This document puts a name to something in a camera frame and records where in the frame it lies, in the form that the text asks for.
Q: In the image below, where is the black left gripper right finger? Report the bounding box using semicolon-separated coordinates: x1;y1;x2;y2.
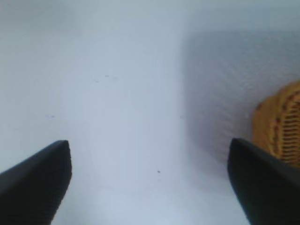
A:
227;137;300;225

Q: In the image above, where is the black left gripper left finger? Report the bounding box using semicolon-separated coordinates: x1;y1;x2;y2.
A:
0;140;72;225

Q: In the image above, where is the brown woven wicker basket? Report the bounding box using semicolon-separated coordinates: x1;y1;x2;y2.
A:
252;80;300;168

